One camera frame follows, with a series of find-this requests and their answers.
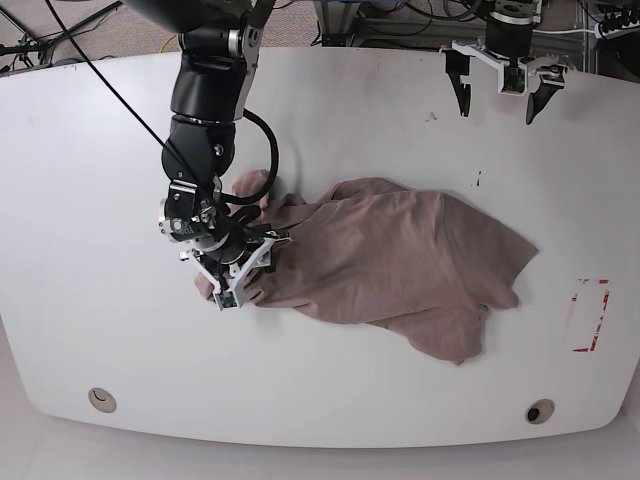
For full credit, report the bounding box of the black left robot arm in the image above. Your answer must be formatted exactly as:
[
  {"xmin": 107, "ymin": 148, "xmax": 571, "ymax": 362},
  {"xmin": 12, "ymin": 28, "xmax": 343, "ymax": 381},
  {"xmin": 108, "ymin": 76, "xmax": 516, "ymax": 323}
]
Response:
[{"xmin": 443, "ymin": 1, "xmax": 567, "ymax": 124}]

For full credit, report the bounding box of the aluminium frame base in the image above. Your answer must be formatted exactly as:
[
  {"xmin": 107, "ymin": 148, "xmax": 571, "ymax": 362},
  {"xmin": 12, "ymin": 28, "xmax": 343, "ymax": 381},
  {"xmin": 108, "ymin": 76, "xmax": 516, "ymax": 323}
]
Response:
[{"xmin": 310, "ymin": 1, "xmax": 433, "ymax": 50}]

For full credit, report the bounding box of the white power strip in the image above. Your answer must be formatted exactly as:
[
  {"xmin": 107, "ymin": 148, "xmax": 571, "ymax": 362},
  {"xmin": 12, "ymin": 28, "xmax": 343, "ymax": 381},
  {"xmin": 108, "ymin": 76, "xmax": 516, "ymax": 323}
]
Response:
[{"xmin": 595, "ymin": 10, "xmax": 639, "ymax": 40}]

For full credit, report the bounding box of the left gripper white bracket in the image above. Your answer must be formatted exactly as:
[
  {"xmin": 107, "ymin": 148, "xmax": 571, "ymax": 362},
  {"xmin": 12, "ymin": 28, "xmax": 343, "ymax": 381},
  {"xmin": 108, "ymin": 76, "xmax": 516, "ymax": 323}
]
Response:
[{"xmin": 441, "ymin": 41, "xmax": 568, "ymax": 123}]

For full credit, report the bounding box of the red tape rectangle marking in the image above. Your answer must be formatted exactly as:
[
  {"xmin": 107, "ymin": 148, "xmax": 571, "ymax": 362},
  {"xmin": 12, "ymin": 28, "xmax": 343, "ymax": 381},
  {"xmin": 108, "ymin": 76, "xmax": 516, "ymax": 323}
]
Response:
[{"xmin": 567, "ymin": 278, "xmax": 611, "ymax": 353}]

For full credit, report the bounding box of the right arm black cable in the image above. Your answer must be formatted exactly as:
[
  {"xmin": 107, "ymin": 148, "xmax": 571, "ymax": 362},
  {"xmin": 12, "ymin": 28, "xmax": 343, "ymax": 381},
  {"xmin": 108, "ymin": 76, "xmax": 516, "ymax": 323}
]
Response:
[{"xmin": 43, "ymin": 0, "xmax": 279, "ymax": 241}]

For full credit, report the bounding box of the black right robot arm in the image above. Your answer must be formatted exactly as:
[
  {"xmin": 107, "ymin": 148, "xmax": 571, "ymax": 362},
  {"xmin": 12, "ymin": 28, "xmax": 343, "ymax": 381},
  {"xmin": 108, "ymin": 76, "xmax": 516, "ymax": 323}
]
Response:
[{"xmin": 127, "ymin": 1, "xmax": 279, "ymax": 310}]

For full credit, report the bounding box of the mauve pink T-shirt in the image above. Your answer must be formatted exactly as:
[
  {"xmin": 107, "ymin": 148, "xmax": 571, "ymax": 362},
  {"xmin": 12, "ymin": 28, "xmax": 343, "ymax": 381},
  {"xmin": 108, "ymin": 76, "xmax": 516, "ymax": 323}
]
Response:
[{"xmin": 193, "ymin": 169, "xmax": 541, "ymax": 367}]

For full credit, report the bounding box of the left table cable grommet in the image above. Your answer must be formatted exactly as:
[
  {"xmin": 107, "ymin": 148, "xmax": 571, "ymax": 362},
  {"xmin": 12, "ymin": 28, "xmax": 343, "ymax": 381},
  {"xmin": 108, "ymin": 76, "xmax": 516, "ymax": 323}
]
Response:
[{"xmin": 88, "ymin": 388, "xmax": 117, "ymax": 414}]

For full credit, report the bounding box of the right table cable grommet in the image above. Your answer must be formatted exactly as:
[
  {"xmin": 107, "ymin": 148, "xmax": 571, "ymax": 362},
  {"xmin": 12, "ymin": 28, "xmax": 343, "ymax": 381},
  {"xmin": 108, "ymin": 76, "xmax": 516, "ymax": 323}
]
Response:
[{"xmin": 525, "ymin": 399, "xmax": 555, "ymax": 425}]

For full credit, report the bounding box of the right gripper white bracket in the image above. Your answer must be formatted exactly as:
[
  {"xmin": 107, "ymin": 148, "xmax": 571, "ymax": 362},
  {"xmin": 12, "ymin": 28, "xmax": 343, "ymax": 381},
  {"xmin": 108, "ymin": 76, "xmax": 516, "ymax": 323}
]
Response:
[{"xmin": 180, "ymin": 231, "xmax": 291, "ymax": 311}]

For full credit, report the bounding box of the table cable grommet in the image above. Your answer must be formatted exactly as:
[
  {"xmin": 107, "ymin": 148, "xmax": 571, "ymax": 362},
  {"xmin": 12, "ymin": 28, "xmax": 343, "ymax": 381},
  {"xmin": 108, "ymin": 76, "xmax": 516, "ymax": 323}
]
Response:
[
  {"xmin": 525, "ymin": 399, "xmax": 555, "ymax": 425},
  {"xmin": 88, "ymin": 388, "xmax": 117, "ymax": 414}
]

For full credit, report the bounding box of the black tripod stand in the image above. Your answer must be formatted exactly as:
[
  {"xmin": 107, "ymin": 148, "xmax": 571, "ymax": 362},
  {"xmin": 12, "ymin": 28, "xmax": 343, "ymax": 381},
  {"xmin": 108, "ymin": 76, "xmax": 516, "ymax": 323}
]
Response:
[{"xmin": 1, "ymin": 1, "xmax": 123, "ymax": 76}]

